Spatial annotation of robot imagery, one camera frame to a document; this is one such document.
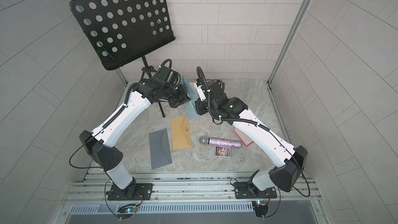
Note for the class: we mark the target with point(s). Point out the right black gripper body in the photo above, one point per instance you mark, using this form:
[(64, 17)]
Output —
[(203, 106)]

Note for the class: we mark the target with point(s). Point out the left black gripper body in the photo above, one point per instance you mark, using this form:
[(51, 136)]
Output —
[(178, 96)]

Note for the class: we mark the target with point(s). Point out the light blue envelope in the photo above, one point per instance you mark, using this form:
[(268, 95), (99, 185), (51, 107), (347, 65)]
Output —
[(193, 95)]

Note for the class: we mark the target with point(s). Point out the pink white letter paper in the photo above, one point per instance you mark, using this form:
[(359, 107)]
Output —
[(243, 137)]

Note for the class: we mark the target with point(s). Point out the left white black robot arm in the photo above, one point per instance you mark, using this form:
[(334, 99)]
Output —
[(163, 86)]

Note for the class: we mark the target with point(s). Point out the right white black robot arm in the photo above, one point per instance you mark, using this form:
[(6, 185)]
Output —
[(289, 160)]

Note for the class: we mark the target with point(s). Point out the tan kraft envelope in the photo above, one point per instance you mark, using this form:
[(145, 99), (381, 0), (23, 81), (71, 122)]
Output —
[(181, 137)]

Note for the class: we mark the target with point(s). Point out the dark grey envelope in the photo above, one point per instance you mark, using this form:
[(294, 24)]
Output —
[(160, 153)]

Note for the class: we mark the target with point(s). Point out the purple glitter microphone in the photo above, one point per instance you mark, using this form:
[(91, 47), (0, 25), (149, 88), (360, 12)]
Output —
[(219, 142)]

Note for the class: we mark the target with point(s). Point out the small colourful card box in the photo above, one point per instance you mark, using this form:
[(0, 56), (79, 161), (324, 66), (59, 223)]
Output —
[(223, 152)]

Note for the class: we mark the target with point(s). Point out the black perforated music stand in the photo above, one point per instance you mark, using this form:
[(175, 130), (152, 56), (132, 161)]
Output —
[(122, 31)]

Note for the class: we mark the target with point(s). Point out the right circuit board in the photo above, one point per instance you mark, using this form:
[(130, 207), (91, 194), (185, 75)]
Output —
[(260, 208)]

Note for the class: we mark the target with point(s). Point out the circuit board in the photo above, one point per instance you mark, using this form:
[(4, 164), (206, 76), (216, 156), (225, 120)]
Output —
[(127, 211), (260, 208)]

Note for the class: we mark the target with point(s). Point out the left circuit board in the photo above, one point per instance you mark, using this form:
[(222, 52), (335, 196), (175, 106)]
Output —
[(127, 211)]

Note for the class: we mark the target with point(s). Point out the aluminium mounting rail frame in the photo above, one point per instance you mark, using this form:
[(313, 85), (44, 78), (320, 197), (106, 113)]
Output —
[(167, 187)]

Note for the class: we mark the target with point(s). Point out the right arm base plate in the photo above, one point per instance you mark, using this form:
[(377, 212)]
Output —
[(242, 192)]

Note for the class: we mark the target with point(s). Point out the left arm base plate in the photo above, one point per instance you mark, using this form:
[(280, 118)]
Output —
[(137, 192)]

